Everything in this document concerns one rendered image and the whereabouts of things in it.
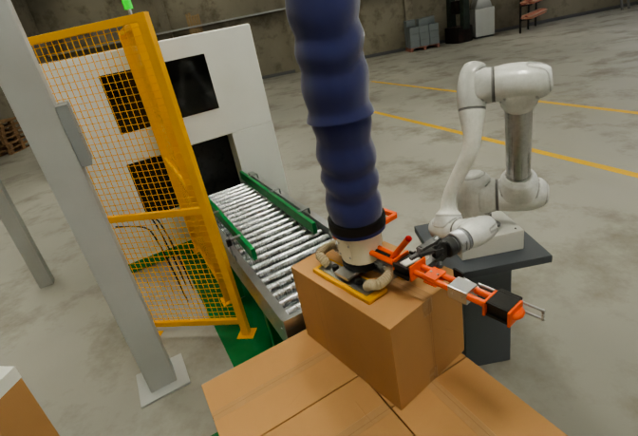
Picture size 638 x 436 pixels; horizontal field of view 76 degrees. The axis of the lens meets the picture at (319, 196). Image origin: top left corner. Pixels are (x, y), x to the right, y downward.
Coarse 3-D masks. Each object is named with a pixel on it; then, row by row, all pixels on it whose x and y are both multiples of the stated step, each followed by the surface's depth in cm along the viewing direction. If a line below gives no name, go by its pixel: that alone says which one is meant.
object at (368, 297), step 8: (320, 264) 175; (336, 264) 168; (320, 272) 170; (328, 272) 168; (328, 280) 166; (336, 280) 163; (344, 280) 161; (352, 280) 160; (360, 280) 156; (344, 288) 159; (352, 288) 156; (360, 288) 155; (384, 288) 153; (360, 296) 152; (368, 296) 150; (376, 296) 150; (368, 304) 149
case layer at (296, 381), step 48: (240, 384) 178; (288, 384) 173; (336, 384) 169; (432, 384) 160; (480, 384) 156; (240, 432) 156; (288, 432) 153; (336, 432) 149; (384, 432) 146; (432, 432) 143; (480, 432) 140; (528, 432) 137
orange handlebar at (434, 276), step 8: (384, 208) 186; (392, 216) 178; (384, 248) 156; (376, 256) 153; (384, 256) 151; (416, 272) 139; (432, 272) 137; (440, 272) 136; (424, 280) 138; (432, 280) 134; (440, 280) 133; (448, 280) 134; (472, 296) 123; (480, 304) 121; (520, 312) 114
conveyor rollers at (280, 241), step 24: (216, 192) 397; (240, 192) 388; (240, 216) 337; (264, 216) 328; (288, 216) 325; (264, 240) 291; (288, 240) 288; (312, 240) 278; (264, 264) 264; (288, 264) 261; (288, 288) 235; (288, 312) 216
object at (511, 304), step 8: (488, 296) 120; (496, 296) 119; (504, 296) 119; (512, 296) 118; (488, 304) 118; (496, 304) 117; (504, 304) 116; (512, 304) 115; (520, 304) 115; (488, 312) 120; (496, 312) 117; (504, 312) 114; (512, 312) 113; (504, 320) 116; (512, 320) 114
